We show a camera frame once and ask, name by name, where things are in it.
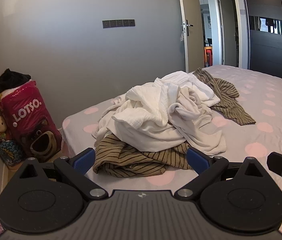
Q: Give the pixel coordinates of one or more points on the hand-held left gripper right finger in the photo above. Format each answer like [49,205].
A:
[197,158]

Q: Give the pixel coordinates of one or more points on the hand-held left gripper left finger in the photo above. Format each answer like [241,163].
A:
[84,158]

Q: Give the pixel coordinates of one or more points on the cream garment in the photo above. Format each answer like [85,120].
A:
[196,135]

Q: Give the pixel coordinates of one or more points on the striped brown garment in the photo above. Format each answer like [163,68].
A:
[131,158]
[228,100]

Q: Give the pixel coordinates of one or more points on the red bear-print bag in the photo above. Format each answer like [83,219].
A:
[28,115]

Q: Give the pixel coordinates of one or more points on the polka-dot bed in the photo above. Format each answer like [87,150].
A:
[261,92]

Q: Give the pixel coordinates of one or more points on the blue patterned bag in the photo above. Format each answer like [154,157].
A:
[8,152]

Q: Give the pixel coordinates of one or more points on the white ribbed garment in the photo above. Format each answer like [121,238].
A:
[181,80]

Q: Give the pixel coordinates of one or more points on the black cloth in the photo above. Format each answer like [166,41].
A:
[12,78]

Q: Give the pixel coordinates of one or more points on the dark sliding wardrobe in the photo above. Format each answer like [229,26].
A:
[268,50]

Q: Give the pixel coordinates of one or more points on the hallway door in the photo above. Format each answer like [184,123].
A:
[227,30]

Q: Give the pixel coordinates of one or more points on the beige room door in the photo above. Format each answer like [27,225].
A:
[193,5]

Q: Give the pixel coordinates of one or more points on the light switch panel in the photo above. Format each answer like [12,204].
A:
[118,23]

